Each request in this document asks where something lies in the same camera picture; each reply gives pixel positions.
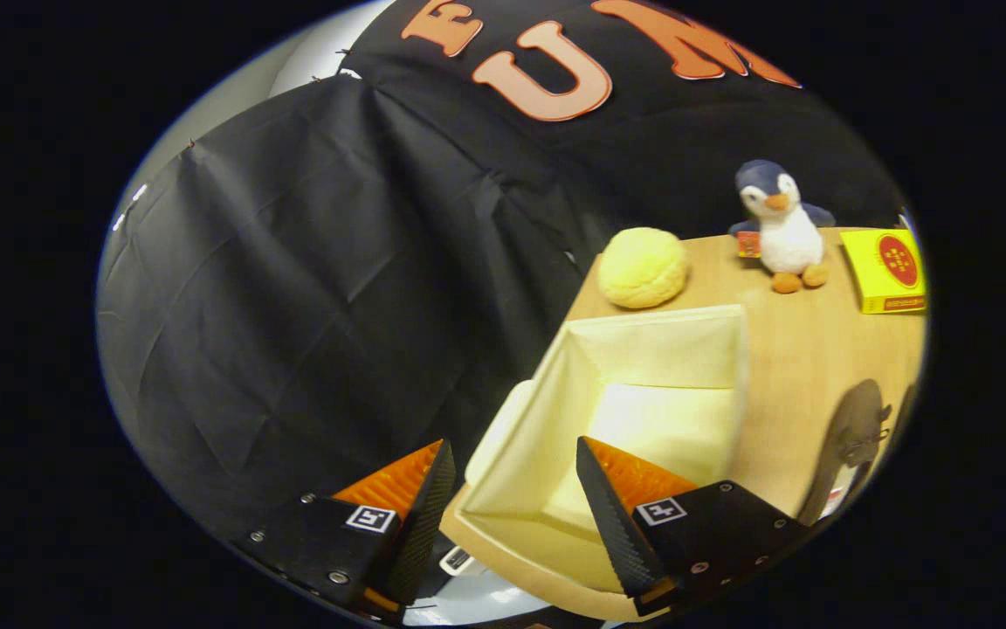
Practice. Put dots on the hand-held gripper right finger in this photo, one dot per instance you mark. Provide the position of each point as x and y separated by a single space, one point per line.
612 524

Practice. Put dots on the beige fabric storage box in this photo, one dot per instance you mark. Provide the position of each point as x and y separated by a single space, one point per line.
643 349

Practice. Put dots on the penguin plush toy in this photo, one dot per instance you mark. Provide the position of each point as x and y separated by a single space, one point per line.
787 236

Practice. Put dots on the small white device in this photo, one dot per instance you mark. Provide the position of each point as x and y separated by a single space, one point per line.
457 559

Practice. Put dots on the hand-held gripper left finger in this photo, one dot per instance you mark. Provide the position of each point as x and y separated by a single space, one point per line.
429 515

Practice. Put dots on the yellow book with red circle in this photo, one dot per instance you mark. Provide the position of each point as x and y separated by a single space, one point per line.
883 271

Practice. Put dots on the brown shoe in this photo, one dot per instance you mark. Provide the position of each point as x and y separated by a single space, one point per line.
852 428
905 411

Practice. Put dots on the black backdrop cloth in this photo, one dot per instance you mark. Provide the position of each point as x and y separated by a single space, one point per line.
293 262

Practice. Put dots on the yellow bun plush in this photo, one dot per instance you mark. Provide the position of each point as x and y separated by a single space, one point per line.
643 266

